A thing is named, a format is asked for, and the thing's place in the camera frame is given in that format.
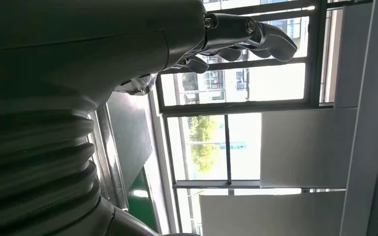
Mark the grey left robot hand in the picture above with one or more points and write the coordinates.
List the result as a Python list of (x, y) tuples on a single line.
[(78, 49)]

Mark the green conveyor belt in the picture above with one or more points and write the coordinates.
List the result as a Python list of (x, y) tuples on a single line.
[(140, 198)]

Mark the steel-topped weighing scale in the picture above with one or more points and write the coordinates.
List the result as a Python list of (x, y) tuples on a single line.
[(109, 156)]

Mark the white window sill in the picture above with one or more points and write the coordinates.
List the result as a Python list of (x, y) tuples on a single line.
[(163, 169)]

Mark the white pillar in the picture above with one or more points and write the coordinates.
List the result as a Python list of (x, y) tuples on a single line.
[(375, 97)]

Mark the dark window frame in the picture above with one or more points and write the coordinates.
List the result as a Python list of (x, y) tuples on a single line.
[(227, 146), (234, 107)]

